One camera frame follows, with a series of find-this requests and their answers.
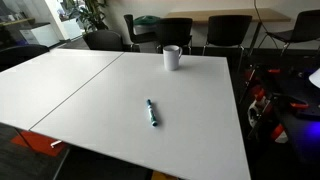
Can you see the black marker pen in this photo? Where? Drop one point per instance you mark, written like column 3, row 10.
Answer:
column 152, row 113

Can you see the white ceramic mug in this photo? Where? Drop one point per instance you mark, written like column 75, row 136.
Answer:
column 171, row 58

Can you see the black plastic chair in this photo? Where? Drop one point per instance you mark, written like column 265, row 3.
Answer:
column 228, row 30
column 131, row 26
column 305, row 25
column 175, row 31

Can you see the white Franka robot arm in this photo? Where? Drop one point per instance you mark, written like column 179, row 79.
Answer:
column 315, row 78

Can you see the green bag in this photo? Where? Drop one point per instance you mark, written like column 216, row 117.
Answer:
column 146, row 20

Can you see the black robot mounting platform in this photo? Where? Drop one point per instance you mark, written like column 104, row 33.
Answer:
column 300, row 133

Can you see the green leafy plant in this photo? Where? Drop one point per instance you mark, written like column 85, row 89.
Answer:
column 93, row 15

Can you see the white planter box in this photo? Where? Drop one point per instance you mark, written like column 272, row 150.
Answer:
column 72, row 28

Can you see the metal table leg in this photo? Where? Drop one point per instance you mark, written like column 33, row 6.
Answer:
column 56, row 143

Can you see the black padded chair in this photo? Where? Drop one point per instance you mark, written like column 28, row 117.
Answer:
column 103, row 40
column 20, row 55

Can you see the wooden meeting table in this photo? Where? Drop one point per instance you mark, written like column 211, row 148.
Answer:
column 230, row 14

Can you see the white low cabinet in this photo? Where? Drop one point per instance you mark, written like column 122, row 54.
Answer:
column 40, row 35

